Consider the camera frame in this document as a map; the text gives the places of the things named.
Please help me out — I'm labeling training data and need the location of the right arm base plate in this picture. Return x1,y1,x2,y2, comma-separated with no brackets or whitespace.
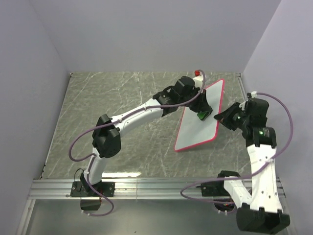
196,181,228,197

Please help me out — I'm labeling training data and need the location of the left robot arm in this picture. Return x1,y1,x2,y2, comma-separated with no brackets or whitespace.
80,70,213,197

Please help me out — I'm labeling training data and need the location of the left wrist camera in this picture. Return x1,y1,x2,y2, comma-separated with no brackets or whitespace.
193,70,205,88

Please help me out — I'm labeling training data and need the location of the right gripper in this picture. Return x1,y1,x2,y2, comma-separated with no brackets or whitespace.
214,102,250,131

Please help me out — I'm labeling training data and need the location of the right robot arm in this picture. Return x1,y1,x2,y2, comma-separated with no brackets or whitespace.
214,98,290,235

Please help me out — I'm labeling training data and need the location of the green whiteboard eraser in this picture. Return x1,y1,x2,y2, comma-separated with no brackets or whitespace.
197,111,212,121

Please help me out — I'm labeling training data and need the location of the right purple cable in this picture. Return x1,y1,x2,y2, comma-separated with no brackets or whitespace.
180,91,293,216

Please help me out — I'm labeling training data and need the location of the aluminium mounting rail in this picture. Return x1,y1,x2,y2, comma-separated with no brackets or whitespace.
29,178,287,200

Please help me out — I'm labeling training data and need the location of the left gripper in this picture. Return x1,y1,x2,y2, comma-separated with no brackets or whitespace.
179,88,210,114

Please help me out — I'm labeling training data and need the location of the pink framed whiteboard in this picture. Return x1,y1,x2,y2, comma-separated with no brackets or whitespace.
174,79,224,152

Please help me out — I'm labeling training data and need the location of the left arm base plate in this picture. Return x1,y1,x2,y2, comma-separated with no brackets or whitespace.
70,181,115,197

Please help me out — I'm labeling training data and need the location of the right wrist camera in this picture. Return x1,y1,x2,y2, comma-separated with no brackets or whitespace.
239,91,257,110

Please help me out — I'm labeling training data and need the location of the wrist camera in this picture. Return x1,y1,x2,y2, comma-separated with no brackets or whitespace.
193,70,205,88
239,91,257,110

